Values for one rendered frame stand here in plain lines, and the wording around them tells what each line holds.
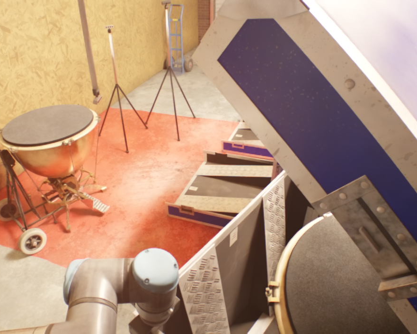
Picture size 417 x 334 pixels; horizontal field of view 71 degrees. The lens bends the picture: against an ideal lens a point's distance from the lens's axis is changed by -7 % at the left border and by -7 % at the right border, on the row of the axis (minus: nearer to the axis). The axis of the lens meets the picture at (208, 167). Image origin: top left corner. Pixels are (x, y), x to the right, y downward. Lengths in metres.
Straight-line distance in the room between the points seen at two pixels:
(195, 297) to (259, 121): 0.89
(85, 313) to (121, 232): 1.97
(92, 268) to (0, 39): 2.86
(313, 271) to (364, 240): 0.69
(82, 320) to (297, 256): 0.69
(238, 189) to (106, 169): 1.34
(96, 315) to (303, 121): 0.46
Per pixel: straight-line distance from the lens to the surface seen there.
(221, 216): 2.39
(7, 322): 2.33
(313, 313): 0.94
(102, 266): 0.65
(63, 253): 2.54
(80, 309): 0.60
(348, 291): 1.01
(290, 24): 0.27
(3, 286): 2.52
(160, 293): 0.64
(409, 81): 0.34
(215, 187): 2.85
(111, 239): 2.51
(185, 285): 1.05
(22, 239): 2.50
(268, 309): 1.80
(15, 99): 3.44
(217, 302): 1.26
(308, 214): 1.70
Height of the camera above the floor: 1.75
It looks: 34 degrees down
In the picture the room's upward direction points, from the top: straight up
